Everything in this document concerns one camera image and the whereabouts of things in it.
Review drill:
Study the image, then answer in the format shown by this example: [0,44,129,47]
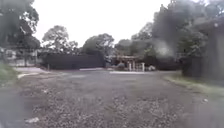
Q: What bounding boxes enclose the grassy bank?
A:
[0,61,19,84]

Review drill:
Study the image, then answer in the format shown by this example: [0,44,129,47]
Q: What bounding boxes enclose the grass verge strip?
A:
[163,73,224,98]

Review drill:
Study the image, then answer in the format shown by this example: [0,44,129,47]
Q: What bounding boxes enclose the pale concrete kerb strip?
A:
[109,70,149,75]

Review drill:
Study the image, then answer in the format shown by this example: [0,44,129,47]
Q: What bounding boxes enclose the row of trees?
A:
[0,0,224,64]

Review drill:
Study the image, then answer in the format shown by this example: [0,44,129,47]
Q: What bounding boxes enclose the pale wire fence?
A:
[0,48,43,68]

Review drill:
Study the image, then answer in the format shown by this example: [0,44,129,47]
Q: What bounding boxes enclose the dark long fence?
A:
[41,53,107,71]

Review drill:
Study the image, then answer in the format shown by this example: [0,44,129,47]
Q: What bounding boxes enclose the grey gravel asphalt ground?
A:
[0,68,224,128]

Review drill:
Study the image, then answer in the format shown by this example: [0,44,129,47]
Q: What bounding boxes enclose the dark building wall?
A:
[181,16,224,82]

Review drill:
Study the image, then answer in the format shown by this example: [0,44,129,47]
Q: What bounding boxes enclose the wooden shelter structure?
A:
[114,54,148,72]

